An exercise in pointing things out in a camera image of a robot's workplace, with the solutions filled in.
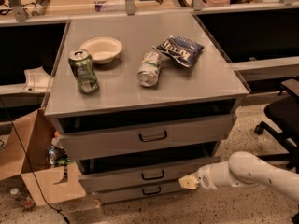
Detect grey drawer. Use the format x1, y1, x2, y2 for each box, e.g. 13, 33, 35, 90
92, 180, 183, 203
78, 157, 221, 193
60, 114, 236, 160

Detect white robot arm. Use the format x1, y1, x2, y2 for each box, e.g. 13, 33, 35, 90
178, 151, 299, 203

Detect grey bottom drawer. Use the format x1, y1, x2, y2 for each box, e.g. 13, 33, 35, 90
92, 180, 183, 203

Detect grey drawer cabinet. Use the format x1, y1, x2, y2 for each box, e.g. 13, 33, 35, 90
43, 12, 249, 203

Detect grey top drawer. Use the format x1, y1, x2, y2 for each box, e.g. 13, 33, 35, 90
60, 114, 236, 160

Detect white soda can lying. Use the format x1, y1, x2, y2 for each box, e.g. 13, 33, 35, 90
137, 51, 161, 87

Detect black office chair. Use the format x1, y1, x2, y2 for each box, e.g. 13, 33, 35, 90
253, 77, 299, 224

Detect blue chip bag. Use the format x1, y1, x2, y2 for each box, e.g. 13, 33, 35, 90
153, 35, 204, 68

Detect bottles inside cardboard box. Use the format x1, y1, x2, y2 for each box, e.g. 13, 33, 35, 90
48, 132, 72, 167

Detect white paper bowl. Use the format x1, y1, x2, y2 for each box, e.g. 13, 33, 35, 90
80, 37, 122, 64

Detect green soda can upright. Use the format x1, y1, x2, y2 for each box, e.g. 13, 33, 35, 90
68, 49, 99, 94

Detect plastic bottle on floor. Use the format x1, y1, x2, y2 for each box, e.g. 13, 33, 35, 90
10, 188, 35, 210

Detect cardboard box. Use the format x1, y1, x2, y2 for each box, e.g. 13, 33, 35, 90
0, 110, 86, 206

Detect grey handheld tool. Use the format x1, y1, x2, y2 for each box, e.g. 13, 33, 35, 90
31, 0, 50, 16

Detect white bracket plate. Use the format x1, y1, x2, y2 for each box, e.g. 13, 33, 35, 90
22, 66, 54, 93

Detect black cable on floor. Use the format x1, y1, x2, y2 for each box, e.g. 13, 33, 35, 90
0, 100, 71, 224

